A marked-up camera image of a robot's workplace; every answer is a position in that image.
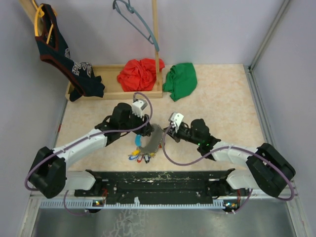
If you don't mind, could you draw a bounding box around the red crumpled cloth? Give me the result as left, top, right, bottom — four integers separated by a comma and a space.
117, 58, 157, 92

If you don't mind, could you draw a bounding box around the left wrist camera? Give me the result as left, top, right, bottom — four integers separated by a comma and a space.
131, 99, 148, 118

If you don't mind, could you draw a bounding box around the purple cable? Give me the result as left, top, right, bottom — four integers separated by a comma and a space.
24, 92, 154, 217
161, 123, 296, 214

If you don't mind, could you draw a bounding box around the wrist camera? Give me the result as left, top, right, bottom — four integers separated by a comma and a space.
131, 99, 148, 118
168, 112, 184, 129

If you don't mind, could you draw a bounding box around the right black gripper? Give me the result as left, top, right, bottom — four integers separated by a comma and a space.
163, 123, 201, 146

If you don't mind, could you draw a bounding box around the green crumpled cloth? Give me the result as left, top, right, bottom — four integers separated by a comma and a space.
162, 63, 198, 102

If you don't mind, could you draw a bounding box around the yellow clothes hanger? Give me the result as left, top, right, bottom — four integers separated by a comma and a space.
31, 0, 54, 44

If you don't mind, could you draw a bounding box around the bunch of coloured keys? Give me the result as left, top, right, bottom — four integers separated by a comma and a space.
128, 147, 160, 163

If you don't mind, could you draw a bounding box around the wooden tray rack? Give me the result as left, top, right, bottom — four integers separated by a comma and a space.
19, 0, 164, 101

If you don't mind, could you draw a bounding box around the grey cable duct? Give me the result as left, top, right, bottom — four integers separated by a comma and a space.
39, 197, 237, 210

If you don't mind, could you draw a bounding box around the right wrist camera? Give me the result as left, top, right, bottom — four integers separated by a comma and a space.
168, 112, 184, 129

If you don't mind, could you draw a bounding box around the navy blue tank top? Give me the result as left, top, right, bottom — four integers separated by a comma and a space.
35, 3, 105, 102

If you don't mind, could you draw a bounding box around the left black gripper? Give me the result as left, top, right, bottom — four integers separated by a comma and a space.
119, 108, 154, 136

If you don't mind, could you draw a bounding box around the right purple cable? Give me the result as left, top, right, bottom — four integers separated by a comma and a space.
161, 123, 296, 214

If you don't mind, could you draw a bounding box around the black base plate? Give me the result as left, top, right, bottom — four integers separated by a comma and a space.
75, 169, 236, 205

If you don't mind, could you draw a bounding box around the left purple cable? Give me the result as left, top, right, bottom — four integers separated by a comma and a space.
24, 92, 154, 217

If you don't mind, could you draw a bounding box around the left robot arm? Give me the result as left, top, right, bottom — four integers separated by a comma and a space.
25, 99, 153, 198

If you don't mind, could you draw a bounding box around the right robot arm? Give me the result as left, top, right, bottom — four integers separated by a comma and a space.
162, 119, 296, 201

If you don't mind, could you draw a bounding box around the grey-blue clothes hanger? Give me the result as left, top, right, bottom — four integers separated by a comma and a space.
113, 0, 160, 52

